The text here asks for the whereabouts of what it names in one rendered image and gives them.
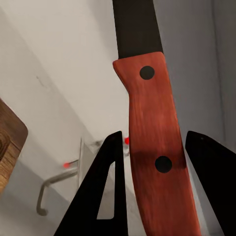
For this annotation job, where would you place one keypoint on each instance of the drop in sink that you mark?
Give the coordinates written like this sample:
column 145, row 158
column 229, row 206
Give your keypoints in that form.
column 106, row 209

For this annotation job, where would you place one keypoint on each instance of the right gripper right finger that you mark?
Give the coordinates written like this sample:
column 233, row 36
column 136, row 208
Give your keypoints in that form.
column 215, row 166

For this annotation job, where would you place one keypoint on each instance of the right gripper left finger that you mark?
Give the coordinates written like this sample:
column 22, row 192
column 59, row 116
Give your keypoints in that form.
column 81, row 216

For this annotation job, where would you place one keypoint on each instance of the parer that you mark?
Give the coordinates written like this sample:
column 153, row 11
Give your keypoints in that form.
column 158, row 164

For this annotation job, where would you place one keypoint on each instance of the cutting board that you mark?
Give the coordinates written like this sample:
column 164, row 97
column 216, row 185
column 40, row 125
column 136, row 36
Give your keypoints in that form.
column 13, row 134

